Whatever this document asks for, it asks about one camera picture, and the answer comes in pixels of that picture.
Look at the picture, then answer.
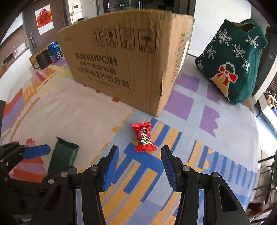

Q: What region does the dark green snack packet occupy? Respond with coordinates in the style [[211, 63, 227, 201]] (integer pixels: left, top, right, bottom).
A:
[[48, 136, 80, 175]]

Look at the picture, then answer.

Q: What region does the colourful patterned tablecloth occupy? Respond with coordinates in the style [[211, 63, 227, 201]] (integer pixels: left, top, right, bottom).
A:
[[1, 57, 258, 224]]

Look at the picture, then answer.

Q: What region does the woven yellow basket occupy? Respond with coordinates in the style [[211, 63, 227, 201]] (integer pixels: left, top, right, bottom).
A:
[[29, 45, 48, 65]]

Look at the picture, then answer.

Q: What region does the black mug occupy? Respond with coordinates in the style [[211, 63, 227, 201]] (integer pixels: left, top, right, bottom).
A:
[[32, 49, 52, 70]]

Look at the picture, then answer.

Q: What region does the red wrapped candy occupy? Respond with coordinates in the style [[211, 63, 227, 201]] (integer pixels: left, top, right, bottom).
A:
[[131, 122, 156, 152]]

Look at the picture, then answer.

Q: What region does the blue Pepsi can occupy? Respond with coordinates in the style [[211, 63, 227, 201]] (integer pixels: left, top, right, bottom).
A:
[[48, 41, 63, 62]]

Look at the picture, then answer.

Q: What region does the green knitted Christmas bag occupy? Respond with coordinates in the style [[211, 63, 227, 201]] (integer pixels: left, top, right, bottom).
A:
[[195, 19, 268, 105]]

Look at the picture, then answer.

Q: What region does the brown cardboard box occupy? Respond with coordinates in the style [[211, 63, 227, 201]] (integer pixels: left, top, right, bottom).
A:
[[57, 9, 194, 116]]

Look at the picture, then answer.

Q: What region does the red fu wall poster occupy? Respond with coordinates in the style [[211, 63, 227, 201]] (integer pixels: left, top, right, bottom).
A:
[[35, 4, 54, 35]]

